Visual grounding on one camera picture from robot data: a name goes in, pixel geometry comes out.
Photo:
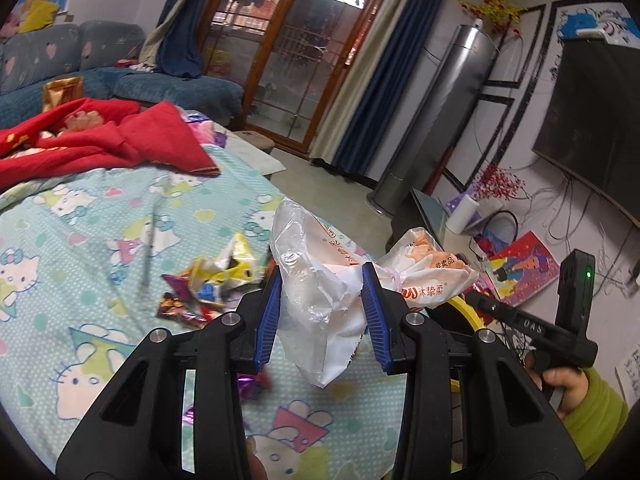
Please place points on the round footstool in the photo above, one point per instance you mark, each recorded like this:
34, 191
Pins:
256, 139

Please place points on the wooden glass sliding door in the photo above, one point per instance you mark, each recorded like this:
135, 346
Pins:
289, 56

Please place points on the tv cabinet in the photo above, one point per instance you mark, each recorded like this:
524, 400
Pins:
450, 239

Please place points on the green sleeve forearm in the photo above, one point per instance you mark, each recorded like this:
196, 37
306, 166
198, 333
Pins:
597, 419

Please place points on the white paper roll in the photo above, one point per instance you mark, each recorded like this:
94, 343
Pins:
462, 214

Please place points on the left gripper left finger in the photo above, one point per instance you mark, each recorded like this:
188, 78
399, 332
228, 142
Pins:
173, 409

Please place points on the left blue curtain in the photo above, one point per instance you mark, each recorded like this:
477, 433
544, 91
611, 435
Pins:
171, 48

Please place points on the person's left hand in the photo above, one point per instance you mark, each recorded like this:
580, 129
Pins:
257, 471

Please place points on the yellow flower decoration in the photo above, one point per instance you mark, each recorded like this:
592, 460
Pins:
498, 15

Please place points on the blue curtain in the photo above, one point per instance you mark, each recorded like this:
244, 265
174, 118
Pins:
171, 48
384, 91

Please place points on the silver tower air conditioner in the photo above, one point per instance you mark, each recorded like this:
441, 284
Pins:
448, 101

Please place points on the red white candy wrapper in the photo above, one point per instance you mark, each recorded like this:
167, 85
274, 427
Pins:
179, 305

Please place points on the person's right hand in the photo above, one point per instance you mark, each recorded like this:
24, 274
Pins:
574, 383

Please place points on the yellow snack wrapper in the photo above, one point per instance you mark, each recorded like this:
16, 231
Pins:
211, 280

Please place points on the purple foil wrapper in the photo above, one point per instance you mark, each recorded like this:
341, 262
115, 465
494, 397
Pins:
249, 387

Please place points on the coffee table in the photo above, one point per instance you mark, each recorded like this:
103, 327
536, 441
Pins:
257, 159

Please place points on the yellow rimmed black trash bin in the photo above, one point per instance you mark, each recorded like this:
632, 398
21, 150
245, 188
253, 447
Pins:
468, 313

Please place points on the red berry branch decoration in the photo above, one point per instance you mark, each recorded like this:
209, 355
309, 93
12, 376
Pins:
496, 182

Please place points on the blue grey sofa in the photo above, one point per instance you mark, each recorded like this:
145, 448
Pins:
91, 51

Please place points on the colourful diamond painting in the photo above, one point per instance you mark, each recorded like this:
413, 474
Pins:
522, 269

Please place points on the red blanket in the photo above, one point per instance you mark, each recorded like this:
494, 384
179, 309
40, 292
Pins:
88, 134

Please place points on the right blue curtain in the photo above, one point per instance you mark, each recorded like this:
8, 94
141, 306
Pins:
384, 91

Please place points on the white orange printed bag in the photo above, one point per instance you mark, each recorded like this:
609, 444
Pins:
321, 317

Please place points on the wall mounted television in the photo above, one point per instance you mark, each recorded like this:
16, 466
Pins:
591, 128

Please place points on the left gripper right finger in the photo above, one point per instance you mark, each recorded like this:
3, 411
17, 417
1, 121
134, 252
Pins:
471, 411

